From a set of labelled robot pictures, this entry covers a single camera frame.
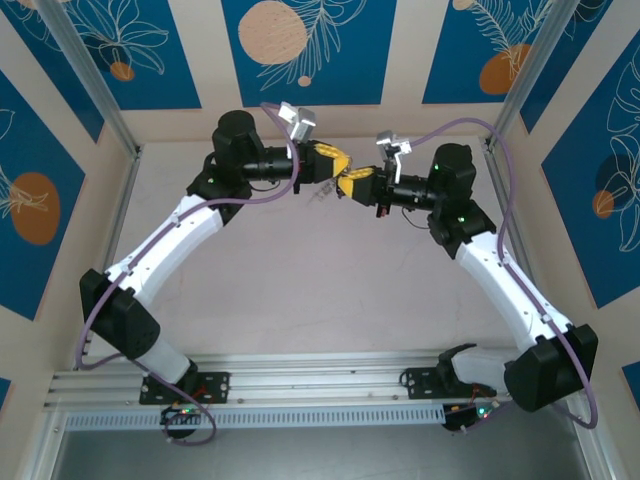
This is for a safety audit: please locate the silver carabiner keyring with chain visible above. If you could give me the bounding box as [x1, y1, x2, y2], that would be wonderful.
[307, 179, 342, 204]

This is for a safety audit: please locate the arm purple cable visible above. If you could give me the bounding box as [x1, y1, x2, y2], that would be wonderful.
[410, 117, 600, 437]
[73, 101, 301, 447]

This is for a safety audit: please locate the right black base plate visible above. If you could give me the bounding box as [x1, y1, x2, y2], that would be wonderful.
[399, 367, 499, 400]

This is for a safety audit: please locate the aluminium corner post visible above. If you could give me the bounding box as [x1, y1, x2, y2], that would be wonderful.
[35, 0, 145, 161]
[489, 0, 569, 151]

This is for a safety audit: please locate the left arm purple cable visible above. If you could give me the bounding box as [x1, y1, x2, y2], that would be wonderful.
[73, 101, 301, 447]

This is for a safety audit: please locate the long aluminium frame profile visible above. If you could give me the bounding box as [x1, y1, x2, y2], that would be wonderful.
[480, 138, 617, 480]

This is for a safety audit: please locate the grey slotted cable duct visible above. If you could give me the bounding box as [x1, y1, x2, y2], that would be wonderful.
[63, 404, 447, 431]

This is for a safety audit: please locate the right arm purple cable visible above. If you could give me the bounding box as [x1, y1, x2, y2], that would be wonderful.
[410, 117, 600, 437]

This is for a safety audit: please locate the aluminium mounting rail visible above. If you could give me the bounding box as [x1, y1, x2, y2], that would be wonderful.
[42, 349, 594, 415]

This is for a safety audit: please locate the grey metal shelf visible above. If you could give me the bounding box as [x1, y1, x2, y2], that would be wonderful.
[49, 424, 591, 480]

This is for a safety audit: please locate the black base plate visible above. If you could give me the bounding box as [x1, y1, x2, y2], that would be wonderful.
[399, 367, 499, 400]
[138, 370, 232, 406]

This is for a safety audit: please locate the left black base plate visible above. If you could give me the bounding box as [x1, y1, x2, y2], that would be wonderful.
[138, 370, 232, 406]

